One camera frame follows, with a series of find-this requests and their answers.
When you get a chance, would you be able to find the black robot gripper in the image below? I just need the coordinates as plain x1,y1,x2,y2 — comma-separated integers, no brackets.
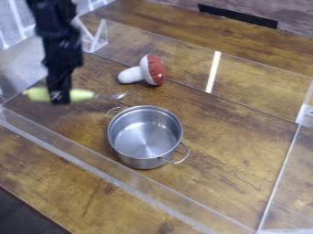
39,27,83,104

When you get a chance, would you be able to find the clear acrylic enclosure wall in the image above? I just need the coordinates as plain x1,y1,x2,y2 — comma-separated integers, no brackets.
0,0,313,234

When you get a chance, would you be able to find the black strip on table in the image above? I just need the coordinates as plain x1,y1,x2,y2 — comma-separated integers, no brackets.
198,4,279,29

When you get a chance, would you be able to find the red white toy mushroom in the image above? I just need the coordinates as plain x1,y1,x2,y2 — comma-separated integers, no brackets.
118,54,166,86

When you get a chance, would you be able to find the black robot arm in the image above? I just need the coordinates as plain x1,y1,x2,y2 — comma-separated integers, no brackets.
26,0,83,104

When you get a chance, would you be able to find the small stainless steel pot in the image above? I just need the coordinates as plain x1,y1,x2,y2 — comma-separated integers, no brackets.
107,105,192,170

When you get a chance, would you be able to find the green handled metal spoon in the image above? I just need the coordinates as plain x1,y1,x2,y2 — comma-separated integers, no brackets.
22,87,128,102

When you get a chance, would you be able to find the clear acrylic triangular bracket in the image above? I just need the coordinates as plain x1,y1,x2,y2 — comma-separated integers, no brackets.
73,16,109,53

